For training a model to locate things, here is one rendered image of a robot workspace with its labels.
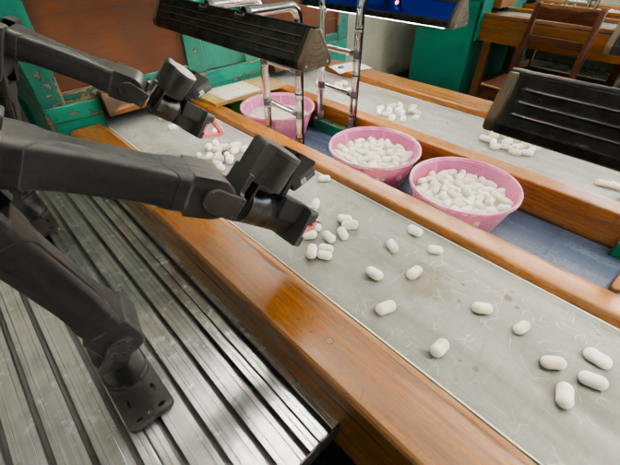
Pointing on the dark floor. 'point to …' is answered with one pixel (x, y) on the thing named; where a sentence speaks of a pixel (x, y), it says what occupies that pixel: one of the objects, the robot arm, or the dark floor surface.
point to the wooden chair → (579, 16)
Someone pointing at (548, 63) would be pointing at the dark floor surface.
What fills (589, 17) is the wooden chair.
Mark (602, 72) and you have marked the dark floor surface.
